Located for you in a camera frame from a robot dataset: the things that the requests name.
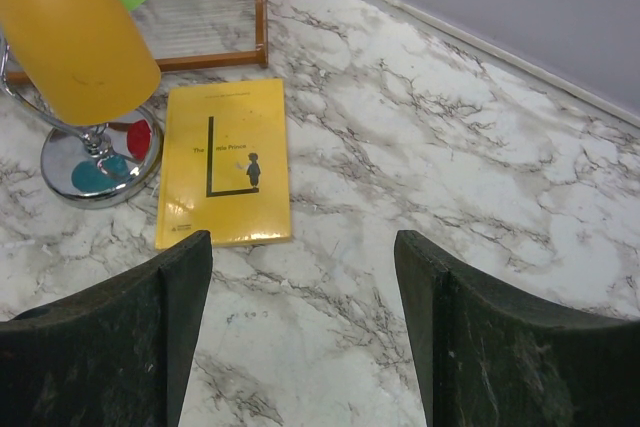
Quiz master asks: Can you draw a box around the orange plastic wine glass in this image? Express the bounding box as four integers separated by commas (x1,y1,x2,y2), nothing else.
1,0,161,126

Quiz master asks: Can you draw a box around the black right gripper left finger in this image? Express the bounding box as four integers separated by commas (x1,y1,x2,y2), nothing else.
1,231,213,426

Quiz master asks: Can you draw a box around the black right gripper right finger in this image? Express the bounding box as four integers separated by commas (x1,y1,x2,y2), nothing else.
394,230,639,426

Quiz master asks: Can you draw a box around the yellow Little Prince book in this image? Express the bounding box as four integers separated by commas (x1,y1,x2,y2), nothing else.
155,79,292,250

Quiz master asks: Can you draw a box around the chrome wine glass rack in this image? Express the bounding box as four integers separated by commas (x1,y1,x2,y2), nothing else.
1,40,163,209

